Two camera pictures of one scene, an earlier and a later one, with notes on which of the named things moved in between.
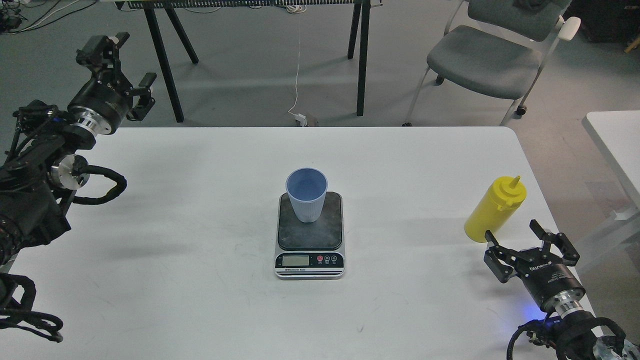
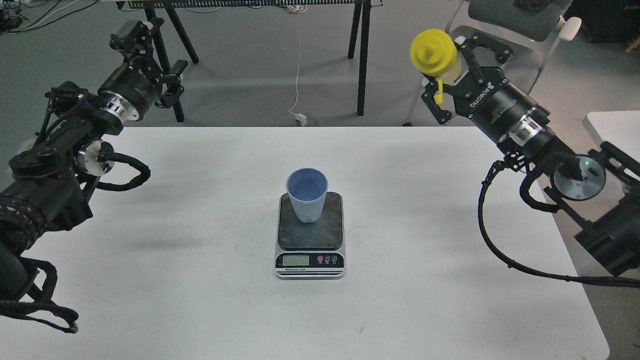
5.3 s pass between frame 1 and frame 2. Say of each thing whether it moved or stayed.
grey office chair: stayed
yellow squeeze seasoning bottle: moved
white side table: stayed
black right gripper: moved
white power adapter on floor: stayed
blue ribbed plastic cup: stayed
